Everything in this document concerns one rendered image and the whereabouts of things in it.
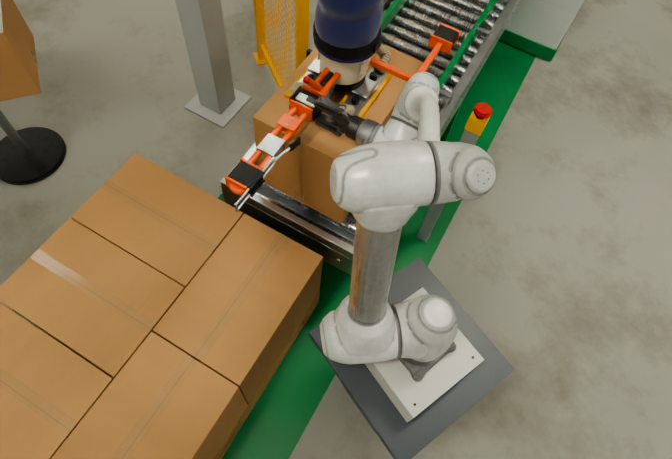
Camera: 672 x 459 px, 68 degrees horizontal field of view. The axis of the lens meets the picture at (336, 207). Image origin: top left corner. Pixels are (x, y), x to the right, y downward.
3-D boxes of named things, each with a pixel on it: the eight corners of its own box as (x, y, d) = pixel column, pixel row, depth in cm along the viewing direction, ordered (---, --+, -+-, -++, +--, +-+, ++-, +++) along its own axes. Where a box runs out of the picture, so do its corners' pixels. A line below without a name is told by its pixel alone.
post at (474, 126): (420, 227, 278) (475, 106, 193) (431, 233, 277) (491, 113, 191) (415, 237, 275) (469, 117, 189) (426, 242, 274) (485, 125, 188)
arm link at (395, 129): (372, 154, 163) (390, 118, 161) (415, 175, 159) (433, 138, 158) (366, 151, 152) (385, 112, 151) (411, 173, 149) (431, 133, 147)
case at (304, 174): (331, 92, 237) (337, 23, 203) (405, 128, 229) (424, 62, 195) (259, 180, 209) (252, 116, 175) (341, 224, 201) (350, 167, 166)
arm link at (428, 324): (452, 360, 151) (474, 338, 133) (394, 367, 149) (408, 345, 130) (439, 309, 160) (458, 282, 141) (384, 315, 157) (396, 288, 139)
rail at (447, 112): (517, -7, 328) (529, -34, 312) (525, -4, 327) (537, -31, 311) (350, 267, 219) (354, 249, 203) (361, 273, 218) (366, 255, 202)
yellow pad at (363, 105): (372, 62, 193) (374, 52, 188) (395, 73, 191) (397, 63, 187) (328, 119, 177) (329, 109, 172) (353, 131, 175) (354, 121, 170)
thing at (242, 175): (242, 166, 151) (241, 157, 147) (263, 177, 150) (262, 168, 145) (226, 186, 147) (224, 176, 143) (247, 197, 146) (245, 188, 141)
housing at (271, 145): (268, 140, 157) (267, 131, 153) (286, 150, 156) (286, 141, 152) (256, 155, 154) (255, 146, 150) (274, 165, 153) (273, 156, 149)
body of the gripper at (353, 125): (356, 129, 153) (330, 117, 155) (353, 146, 160) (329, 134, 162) (367, 114, 156) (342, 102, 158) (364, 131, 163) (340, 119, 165)
